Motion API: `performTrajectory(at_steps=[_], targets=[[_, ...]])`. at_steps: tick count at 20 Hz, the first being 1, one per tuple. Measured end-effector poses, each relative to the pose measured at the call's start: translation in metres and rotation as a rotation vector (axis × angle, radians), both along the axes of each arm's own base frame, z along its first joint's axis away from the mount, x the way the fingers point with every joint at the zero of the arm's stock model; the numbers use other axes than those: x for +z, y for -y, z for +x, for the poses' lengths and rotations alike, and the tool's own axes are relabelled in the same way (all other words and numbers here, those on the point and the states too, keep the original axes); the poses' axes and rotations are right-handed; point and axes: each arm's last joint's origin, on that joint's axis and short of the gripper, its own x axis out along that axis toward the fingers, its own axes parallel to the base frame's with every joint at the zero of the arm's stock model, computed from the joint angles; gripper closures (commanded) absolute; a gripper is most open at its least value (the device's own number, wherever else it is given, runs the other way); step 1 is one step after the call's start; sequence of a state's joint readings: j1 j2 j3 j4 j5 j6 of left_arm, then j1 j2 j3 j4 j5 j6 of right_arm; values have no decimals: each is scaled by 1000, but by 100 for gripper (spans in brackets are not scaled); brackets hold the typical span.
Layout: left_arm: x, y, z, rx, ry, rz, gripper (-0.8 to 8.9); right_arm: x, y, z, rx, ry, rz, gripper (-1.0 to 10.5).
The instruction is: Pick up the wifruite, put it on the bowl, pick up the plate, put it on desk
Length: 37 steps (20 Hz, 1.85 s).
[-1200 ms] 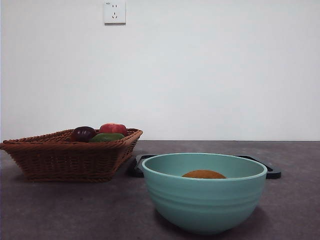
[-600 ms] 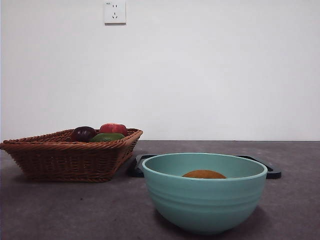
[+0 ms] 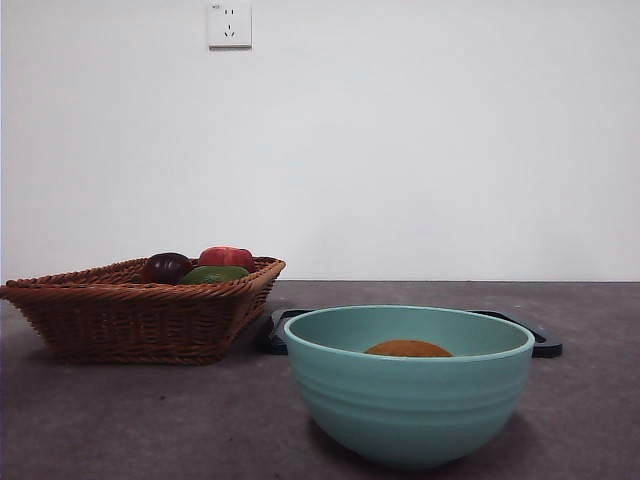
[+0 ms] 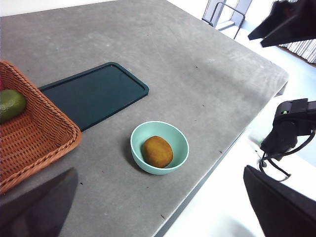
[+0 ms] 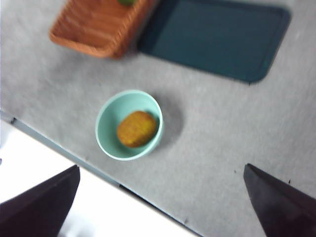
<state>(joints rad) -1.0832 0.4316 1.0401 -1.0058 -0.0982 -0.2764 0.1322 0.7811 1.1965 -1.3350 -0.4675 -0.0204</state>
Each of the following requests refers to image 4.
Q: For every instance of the dark green rectangular tray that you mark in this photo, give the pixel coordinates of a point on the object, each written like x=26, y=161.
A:
x=96, y=96

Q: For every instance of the brown wicker basket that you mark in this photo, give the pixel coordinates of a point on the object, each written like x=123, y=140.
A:
x=32, y=143

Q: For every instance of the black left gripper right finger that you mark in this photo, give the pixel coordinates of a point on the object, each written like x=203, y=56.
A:
x=288, y=212

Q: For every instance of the grey metal frame rack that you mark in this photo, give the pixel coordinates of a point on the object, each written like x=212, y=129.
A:
x=240, y=14

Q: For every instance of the brown kiwi fruit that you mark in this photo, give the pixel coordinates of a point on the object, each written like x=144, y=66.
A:
x=158, y=151

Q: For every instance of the teal ceramic bowl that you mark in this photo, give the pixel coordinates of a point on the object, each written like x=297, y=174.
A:
x=177, y=145

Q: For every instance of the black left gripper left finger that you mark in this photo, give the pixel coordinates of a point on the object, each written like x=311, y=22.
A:
x=32, y=212

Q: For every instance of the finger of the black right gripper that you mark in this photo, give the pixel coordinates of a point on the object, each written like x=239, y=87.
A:
x=296, y=32
x=279, y=17

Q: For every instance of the white slatted radiator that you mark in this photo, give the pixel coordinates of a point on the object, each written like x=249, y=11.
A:
x=303, y=50

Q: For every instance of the green avocado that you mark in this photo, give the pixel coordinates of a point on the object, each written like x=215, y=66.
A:
x=11, y=105

